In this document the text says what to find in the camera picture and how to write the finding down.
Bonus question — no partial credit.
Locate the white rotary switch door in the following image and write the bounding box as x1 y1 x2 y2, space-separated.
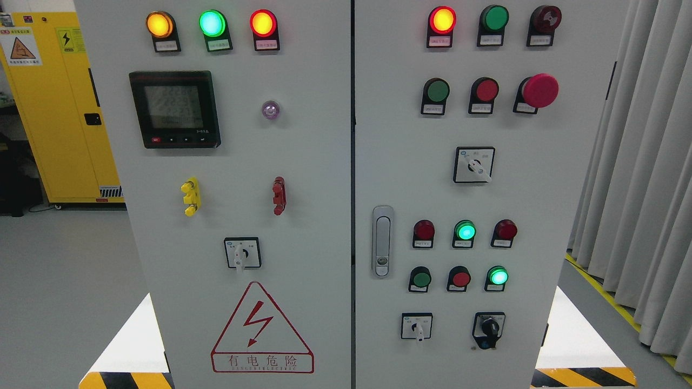
223 237 263 273

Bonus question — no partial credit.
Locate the green lit indicator light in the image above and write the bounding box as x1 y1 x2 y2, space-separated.
198 9 233 52

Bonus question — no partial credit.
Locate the amber indicator light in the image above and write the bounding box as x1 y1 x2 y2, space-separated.
146 11 182 52

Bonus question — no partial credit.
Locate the grey electrical control cabinet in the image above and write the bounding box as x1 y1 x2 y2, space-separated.
75 1 632 388

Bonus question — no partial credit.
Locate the red terminal connector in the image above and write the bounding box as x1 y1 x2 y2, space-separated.
272 176 287 215

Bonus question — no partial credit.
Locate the dark red indicator left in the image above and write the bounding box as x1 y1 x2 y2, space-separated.
412 219 435 249

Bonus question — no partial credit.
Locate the dark red indicator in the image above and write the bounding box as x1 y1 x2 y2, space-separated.
491 219 517 249
412 219 435 249

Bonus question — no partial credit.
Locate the small clear lamp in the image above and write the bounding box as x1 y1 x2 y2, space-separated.
261 99 280 120

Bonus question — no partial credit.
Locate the green lit indicator middle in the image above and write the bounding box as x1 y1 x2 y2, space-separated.
451 219 477 249

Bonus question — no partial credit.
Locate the green push button upper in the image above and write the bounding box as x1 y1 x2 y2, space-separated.
420 77 450 116

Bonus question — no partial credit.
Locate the red push button lower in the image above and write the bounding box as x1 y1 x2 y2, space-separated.
447 266 471 292

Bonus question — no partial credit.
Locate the red push button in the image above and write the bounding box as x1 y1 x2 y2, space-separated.
447 266 471 292
468 77 500 115

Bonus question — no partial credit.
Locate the yellow terminal connector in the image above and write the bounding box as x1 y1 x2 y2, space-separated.
181 177 201 217

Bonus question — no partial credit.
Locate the dark red indicator right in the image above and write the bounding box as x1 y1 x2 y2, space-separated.
491 219 517 249

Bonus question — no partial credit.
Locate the red high voltage warning sticker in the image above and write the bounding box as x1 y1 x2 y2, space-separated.
210 281 315 374

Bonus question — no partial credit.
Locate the green lit push button lower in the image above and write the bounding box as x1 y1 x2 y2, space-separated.
484 265 509 292

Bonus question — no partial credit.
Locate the red push button upper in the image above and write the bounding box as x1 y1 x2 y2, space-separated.
468 77 500 115

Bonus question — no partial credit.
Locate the black digital power meter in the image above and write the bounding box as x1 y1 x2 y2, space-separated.
129 70 222 149

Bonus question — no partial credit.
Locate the red lit indicator light left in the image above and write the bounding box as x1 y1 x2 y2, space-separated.
249 9 280 51

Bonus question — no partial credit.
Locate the red lit indicator light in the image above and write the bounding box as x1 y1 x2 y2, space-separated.
426 5 457 49
249 9 280 51

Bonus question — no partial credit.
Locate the red lit indicator light right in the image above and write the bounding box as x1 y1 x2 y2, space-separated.
426 5 457 49

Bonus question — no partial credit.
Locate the red emergency stop mushroom button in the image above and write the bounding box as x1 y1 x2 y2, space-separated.
513 73 560 114

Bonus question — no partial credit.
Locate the green unlit indicator top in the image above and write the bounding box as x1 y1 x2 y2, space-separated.
477 4 509 47

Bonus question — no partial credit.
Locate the dark red buzzer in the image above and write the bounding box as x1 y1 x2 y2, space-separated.
526 5 563 48

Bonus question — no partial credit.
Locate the grey curtain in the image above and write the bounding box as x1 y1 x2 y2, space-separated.
568 1 691 375

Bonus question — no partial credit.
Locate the left yellow black hazard base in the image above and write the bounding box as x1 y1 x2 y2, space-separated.
78 372 175 388

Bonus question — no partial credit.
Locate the yellow black hazard base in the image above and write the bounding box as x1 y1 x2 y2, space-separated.
530 367 637 388
78 372 175 388

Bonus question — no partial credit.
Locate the right yellow black hazard base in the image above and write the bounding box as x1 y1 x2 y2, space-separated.
530 367 637 388

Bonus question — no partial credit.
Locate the yellow safety storage cabinet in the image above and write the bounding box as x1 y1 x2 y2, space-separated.
1 12 124 206

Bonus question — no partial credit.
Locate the silver door latch handle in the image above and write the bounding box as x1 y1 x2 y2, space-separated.
371 206 395 278

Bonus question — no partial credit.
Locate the white rotary switch upper right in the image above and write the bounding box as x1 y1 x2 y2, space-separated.
452 147 495 184

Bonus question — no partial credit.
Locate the white rotary switch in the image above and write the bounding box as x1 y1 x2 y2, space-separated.
452 147 495 184
400 312 434 342

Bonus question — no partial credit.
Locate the white rotary switch lower right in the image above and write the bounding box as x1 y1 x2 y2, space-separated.
400 312 434 342

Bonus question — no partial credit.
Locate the black rotary selector switch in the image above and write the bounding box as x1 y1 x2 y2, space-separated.
471 312 506 350

